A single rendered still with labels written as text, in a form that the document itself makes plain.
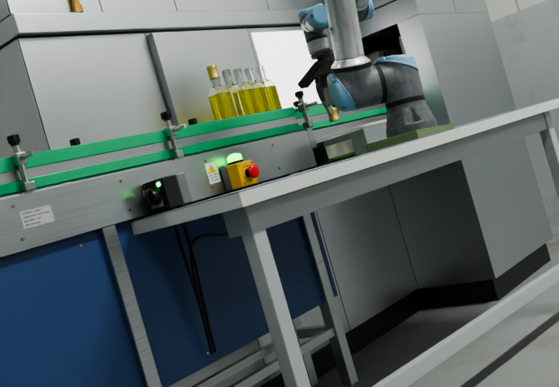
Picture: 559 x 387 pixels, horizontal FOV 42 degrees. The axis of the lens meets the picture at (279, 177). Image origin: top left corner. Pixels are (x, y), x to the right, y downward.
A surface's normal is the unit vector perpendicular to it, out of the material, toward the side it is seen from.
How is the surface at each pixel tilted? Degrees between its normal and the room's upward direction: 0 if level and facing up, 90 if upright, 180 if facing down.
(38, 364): 90
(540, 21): 90
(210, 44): 90
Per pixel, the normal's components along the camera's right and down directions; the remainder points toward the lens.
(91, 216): 0.73, -0.21
